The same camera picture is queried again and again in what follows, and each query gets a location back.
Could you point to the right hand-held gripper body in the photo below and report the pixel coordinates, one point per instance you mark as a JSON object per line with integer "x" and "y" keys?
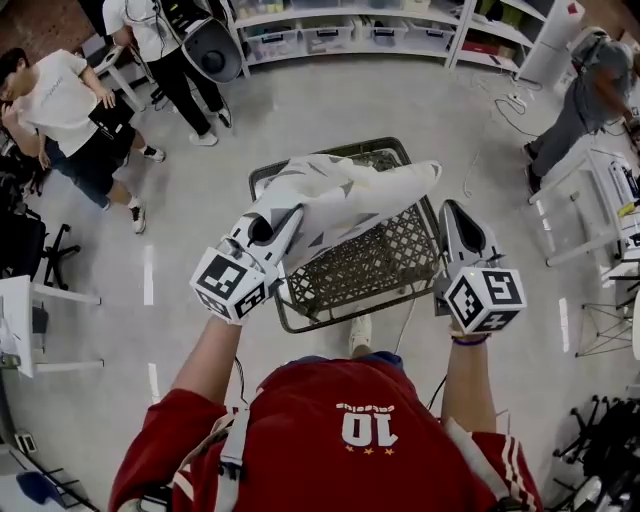
{"x": 485, "y": 300}

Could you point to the purple wristband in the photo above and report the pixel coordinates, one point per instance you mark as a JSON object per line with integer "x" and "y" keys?
{"x": 470, "y": 341}

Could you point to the person's right forearm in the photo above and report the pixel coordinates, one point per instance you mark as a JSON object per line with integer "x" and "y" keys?
{"x": 467, "y": 385}

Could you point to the white desk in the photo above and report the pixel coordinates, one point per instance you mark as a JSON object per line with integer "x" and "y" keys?
{"x": 15, "y": 320}

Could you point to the person's right white shoe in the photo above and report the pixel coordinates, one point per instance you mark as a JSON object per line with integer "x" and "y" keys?
{"x": 360, "y": 332}

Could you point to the black tablet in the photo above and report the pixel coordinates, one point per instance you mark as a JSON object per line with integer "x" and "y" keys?
{"x": 112, "y": 117}

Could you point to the person's red jersey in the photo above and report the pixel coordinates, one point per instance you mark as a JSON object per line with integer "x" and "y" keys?
{"x": 325, "y": 450}

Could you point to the group of shelf storage bins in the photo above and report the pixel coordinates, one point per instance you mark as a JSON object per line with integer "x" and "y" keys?
{"x": 325, "y": 40}

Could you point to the person's blue shorts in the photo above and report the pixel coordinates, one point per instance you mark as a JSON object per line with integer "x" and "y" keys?
{"x": 385, "y": 357}

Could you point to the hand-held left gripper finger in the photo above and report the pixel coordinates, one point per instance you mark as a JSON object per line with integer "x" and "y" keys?
{"x": 282, "y": 242}
{"x": 242, "y": 231}

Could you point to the white cloth with triangle pattern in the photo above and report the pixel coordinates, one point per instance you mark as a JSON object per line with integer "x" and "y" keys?
{"x": 350, "y": 195}

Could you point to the white metal-leg table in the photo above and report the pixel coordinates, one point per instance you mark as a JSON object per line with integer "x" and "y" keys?
{"x": 606, "y": 200}

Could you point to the narrow white shelving unit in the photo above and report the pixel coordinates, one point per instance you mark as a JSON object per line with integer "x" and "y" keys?
{"x": 505, "y": 32}

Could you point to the white power strip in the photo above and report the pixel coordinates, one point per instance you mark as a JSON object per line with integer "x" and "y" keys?
{"x": 517, "y": 100}

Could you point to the harness-mounted black device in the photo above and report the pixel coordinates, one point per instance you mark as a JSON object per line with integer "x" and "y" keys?
{"x": 152, "y": 500}

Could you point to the person's left forearm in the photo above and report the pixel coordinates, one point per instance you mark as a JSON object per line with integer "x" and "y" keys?
{"x": 210, "y": 360}

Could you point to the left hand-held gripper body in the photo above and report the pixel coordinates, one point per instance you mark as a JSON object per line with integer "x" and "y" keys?
{"x": 225, "y": 285}

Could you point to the blue chair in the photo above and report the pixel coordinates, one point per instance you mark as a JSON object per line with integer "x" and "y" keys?
{"x": 35, "y": 487}

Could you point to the black office chair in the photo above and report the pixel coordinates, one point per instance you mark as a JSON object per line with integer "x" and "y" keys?
{"x": 20, "y": 240}
{"x": 615, "y": 445}

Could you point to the small white socket box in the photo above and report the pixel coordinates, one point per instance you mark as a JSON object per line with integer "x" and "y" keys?
{"x": 26, "y": 442}

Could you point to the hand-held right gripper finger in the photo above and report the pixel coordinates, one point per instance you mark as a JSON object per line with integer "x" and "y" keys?
{"x": 487, "y": 242}
{"x": 450, "y": 240}

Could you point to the red flat box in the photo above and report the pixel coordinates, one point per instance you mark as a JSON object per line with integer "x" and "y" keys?
{"x": 480, "y": 47}

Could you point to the white refrigerator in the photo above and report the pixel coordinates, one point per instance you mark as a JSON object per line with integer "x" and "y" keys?
{"x": 550, "y": 45}

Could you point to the green box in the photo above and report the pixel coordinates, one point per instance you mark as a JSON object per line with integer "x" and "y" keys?
{"x": 500, "y": 12}

